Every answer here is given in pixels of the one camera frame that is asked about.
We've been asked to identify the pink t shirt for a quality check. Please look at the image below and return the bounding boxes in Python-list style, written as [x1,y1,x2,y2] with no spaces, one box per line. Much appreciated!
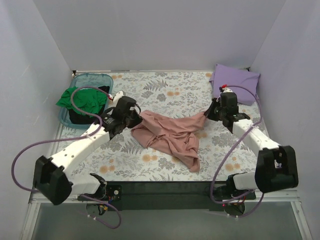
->
[131,110,206,173]

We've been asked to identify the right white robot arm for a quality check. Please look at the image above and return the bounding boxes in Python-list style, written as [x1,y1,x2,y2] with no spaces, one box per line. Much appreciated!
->
[204,86,299,202]

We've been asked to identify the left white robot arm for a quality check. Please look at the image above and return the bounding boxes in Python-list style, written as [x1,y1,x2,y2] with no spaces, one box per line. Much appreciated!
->
[33,92,143,205]

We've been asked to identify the folded purple t shirt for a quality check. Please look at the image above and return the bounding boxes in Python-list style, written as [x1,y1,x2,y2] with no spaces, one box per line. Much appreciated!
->
[209,64,260,106]

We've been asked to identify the green t shirt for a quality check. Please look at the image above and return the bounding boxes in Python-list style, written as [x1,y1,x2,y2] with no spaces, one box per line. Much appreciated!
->
[56,87,107,115]

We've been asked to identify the floral table mat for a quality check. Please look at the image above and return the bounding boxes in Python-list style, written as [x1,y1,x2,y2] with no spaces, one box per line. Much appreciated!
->
[71,72,257,182]

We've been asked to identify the black t shirt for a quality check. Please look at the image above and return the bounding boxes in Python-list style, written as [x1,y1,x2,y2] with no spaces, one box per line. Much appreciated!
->
[67,85,111,125]

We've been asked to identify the teal plastic basket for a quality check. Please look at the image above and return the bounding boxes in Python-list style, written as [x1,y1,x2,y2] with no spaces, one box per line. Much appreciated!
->
[58,73,114,130]

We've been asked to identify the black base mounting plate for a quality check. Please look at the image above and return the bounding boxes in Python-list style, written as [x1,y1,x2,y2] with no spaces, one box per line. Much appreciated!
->
[77,181,246,212]

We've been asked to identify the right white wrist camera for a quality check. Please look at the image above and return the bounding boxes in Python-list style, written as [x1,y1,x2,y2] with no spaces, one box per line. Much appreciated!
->
[219,84,233,93]

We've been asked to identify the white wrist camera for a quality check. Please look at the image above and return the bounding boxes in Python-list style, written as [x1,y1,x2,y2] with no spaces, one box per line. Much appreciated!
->
[108,90,125,104]
[219,84,233,93]

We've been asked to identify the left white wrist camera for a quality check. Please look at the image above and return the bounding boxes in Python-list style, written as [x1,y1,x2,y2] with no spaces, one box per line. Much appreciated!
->
[108,90,125,104]

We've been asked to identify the aluminium frame rail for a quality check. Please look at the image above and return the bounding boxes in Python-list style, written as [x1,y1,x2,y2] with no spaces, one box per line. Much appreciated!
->
[22,181,313,240]

